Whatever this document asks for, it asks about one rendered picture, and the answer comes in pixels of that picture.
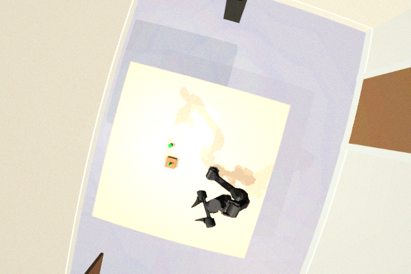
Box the tan wooden block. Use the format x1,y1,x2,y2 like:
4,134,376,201
164,156,177,169

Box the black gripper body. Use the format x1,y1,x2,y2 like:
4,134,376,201
197,190,216,228

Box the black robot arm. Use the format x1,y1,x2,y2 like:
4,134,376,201
205,166,250,218

